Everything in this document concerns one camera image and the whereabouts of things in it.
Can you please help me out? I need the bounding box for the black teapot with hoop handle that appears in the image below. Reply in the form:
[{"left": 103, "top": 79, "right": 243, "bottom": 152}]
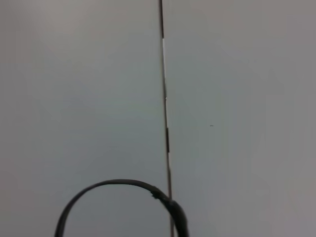
[{"left": 54, "top": 179, "right": 191, "bottom": 237}]

